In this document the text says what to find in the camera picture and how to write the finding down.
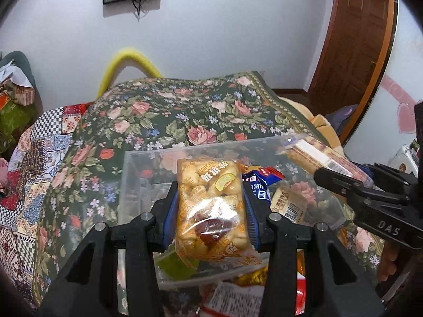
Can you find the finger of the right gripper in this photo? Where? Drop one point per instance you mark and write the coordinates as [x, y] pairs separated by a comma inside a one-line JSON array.
[[390, 179], [343, 185]]

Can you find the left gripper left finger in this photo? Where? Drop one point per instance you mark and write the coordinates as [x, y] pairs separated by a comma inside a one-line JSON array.
[[87, 285]]

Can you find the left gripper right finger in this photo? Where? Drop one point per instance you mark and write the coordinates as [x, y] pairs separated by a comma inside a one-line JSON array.
[[335, 284]]

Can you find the long wafer biscuit pack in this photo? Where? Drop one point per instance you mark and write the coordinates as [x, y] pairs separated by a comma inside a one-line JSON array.
[[311, 154]]

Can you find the beige biscuit pack with barcode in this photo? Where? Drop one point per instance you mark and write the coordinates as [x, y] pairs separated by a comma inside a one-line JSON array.
[[289, 204]]

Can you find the blue cracker snack packet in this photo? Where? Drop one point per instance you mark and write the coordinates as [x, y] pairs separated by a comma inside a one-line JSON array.
[[260, 179]]

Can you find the red snack bag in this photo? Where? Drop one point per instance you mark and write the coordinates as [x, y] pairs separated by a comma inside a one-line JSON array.
[[222, 297]]

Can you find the orange puff snack bag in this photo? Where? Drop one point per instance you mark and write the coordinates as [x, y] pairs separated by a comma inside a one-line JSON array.
[[212, 220]]

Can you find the right human hand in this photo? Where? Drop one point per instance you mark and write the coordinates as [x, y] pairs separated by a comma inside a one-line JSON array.
[[387, 266]]

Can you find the yellow fleece blanket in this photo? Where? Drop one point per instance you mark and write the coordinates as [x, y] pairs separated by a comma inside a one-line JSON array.
[[320, 123]]

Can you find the green snack packet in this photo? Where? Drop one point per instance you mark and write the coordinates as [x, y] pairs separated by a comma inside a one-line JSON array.
[[175, 268]]

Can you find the yellow foil snack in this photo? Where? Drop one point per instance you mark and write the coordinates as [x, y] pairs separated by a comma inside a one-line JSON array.
[[255, 278]]

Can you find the floral green bedspread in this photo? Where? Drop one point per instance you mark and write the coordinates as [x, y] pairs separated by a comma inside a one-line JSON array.
[[146, 114]]

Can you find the clear plastic storage bin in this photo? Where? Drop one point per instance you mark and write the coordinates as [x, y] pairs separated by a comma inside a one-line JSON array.
[[148, 177]]

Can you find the brown wooden door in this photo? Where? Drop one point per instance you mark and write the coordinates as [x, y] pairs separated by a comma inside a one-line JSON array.
[[354, 56]]

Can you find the patchwork quilt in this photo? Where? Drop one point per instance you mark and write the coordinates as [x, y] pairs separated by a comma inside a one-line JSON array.
[[33, 164]]

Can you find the pink plush toy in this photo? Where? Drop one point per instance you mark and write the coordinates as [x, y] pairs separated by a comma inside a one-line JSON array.
[[3, 172]]

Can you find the pile of clothes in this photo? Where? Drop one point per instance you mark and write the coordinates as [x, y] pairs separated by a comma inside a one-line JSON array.
[[20, 101]]

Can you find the yellow curved headboard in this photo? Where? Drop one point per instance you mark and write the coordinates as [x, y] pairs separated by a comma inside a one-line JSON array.
[[127, 57]]

